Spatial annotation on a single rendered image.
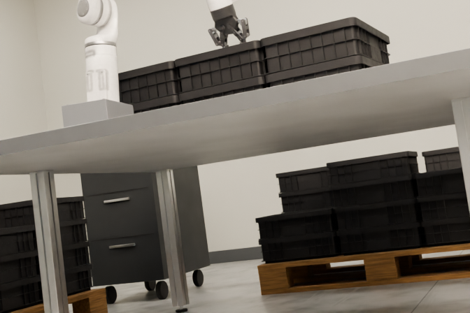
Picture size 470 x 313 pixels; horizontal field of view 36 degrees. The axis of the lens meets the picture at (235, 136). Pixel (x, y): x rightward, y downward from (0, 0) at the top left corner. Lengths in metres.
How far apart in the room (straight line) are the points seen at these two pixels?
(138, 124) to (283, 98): 0.37
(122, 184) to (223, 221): 2.10
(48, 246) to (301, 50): 1.12
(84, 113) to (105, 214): 2.06
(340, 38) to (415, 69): 0.59
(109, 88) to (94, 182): 2.05
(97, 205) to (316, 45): 2.29
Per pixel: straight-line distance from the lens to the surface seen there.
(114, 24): 2.21
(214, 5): 2.26
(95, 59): 2.15
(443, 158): 3.86
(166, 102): 2.32
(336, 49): 2.11
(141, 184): 3.99
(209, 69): 2.26
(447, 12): 5.66
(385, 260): 3.46
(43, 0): 7.09
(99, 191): 4.13
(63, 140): 1.87
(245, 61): 2.21
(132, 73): 2.40
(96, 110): 2.08
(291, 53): 2.15
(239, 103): 1.65
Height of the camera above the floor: 0.45
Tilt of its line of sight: 5 degrees up
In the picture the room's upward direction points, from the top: 8 degrees counter-clockwise
